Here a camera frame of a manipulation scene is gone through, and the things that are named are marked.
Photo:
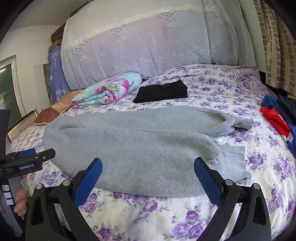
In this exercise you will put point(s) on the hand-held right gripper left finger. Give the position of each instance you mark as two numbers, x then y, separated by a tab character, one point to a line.
89	183

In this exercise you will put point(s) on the dark striped garment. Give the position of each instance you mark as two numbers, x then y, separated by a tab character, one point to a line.
286	104

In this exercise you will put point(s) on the stacked brown boxes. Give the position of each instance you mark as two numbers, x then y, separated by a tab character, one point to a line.
56	37

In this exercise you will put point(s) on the white lace bedding cover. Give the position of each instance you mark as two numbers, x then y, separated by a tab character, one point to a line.
150	39

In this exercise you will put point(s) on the brown pillow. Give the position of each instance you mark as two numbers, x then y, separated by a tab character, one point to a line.
59	107

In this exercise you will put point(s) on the folded floral quilt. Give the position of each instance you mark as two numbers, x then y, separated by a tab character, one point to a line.
108	89

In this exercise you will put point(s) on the window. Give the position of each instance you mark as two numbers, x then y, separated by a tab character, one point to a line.
8	88

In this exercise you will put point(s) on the purple floral bed sheet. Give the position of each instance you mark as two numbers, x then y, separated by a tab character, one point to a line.
231	97

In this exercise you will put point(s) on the wooden picture frame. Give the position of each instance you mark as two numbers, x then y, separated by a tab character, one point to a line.
22	122

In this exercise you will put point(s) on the leaning patterned panel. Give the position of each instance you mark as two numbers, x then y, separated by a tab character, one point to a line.
45	85

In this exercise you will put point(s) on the folded black pants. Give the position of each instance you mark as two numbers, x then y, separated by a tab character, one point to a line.
161	91

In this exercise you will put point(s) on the grey fleece pants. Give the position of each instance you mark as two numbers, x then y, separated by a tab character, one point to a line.
138	148

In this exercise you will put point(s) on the red and blue garment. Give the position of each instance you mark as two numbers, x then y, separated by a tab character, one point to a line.
276	118

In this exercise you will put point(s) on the person's left hand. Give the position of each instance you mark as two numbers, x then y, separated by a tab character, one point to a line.
22	201

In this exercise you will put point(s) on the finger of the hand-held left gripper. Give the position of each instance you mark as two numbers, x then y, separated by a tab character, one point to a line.
26	153
44	154

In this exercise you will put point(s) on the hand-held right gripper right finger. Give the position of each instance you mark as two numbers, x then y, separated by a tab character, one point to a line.
208	183

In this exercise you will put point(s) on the blue patterned blanket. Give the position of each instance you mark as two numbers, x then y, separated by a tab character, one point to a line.
56	74

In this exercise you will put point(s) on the beige checked curtain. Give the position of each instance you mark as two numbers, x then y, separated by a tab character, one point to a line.
275	39

